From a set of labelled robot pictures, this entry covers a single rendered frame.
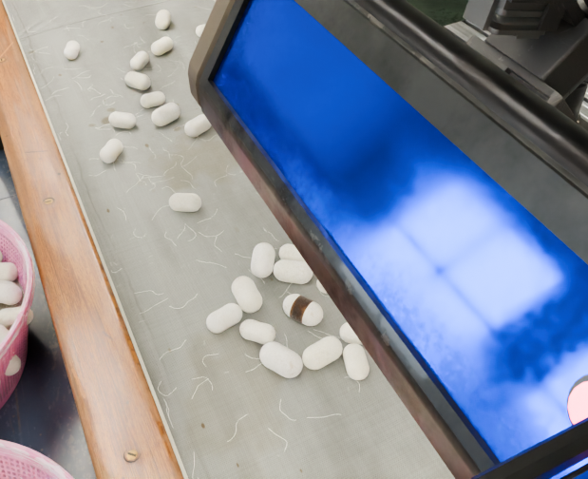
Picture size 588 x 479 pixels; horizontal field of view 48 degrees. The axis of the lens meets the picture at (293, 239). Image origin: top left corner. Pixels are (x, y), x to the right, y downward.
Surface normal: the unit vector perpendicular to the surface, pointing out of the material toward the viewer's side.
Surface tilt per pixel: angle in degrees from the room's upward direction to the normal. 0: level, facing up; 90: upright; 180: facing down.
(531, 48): 40
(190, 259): 0
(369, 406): 0
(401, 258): 58
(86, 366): 0
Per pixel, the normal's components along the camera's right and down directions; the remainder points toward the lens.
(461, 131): -0.77, -0.11
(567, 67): 0.44, 0.62
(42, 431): -0.03, -0.71
